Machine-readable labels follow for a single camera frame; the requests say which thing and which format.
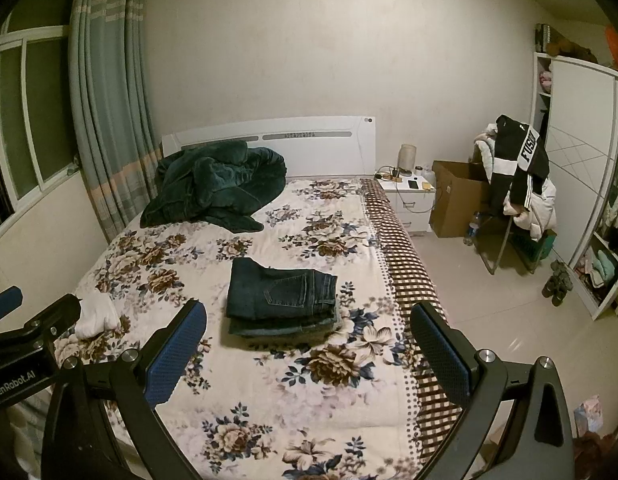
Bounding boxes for large brown cardboard box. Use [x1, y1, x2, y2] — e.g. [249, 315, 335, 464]
[429, 160, 494, 239]

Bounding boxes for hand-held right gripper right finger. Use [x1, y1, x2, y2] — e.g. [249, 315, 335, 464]
[410, 301, 576, 480]

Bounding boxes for white bed headboard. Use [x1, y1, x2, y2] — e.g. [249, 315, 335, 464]
[161, 116, 377, 180]

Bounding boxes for white wardrobe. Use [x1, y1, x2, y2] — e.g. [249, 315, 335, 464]
[531, 25, 618, 321]

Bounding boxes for folded grey pants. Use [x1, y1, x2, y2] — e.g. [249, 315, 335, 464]
[241, 329, 340, 350]

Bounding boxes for white nightstand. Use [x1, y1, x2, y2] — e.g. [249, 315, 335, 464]
[376, 176, 437, 233]

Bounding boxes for dark blue denim pants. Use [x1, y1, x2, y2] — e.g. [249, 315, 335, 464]
[225, 257, 339, 322]

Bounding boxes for white-framed window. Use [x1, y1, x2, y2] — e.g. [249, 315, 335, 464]
[0, 0, 82, 236]

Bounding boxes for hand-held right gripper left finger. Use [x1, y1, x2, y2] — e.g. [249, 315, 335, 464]
[42, 298, 208, 480]

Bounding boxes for clear water bottle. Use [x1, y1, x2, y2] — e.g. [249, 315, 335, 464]
[463, 211, 482, 247]

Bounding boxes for dark green slipper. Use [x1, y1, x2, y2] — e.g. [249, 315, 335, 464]
[541, 275, 566, 307]
[550, 260, 574, 292]

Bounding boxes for pink and blue tissue pack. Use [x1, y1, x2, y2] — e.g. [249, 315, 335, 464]
[574, 395, 604, 438]

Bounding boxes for dark green plush blanket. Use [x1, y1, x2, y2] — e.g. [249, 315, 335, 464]
[140, 141, 287, 233]

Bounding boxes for brown plush toy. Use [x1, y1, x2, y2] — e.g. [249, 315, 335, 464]
[546, 35, 597, 63]

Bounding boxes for white cloth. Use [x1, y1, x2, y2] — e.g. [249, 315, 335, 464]
[74, 291, 121, 339]

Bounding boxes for beige table lamp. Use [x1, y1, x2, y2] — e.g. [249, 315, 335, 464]
[398, 144, 418, 177]

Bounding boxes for green plastic crate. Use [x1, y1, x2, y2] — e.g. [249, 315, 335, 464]
[509, 230, 557, 263]

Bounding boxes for bed with floral sheet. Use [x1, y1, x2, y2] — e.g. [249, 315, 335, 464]
[54, 177, 462, 480]

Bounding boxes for grey-green striped curtain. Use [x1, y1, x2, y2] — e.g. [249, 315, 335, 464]
[69, 0, 162, 243]

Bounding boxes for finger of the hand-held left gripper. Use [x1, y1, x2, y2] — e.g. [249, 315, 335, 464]
[0, 294, 82, 361]
[0, 286, 23, 325]

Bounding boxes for teal folded clothes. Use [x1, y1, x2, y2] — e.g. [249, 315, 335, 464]
[586, 250, 618, 288]

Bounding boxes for black and white jacket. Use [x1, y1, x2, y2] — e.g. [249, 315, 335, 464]
[489, 115, 550, 216]

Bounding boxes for white puffy jacket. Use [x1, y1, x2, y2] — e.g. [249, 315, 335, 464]
[504, 180, 558, 241]

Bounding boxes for metal-legged chair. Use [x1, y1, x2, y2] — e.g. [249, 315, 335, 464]
[476, 210, 544, 276]

